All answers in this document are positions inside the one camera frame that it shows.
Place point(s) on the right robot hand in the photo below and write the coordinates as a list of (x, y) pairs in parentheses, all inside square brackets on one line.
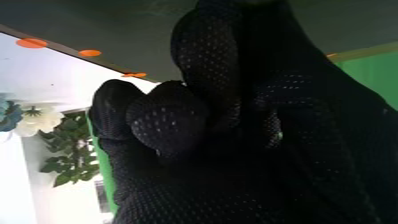
[(250, 150)]

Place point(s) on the green sprig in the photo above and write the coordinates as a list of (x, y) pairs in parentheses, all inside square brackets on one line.
[(72, 150)]

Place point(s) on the white flower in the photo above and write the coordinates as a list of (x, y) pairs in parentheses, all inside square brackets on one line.
[(40, 120)]

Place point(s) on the white sheet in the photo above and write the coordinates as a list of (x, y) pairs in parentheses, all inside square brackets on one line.
[(54, 80)]

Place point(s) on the dark blue flower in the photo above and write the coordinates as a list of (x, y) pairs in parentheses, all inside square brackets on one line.
[(8, 115)]

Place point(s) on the dark mat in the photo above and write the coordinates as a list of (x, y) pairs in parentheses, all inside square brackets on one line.
[(90, 16)]

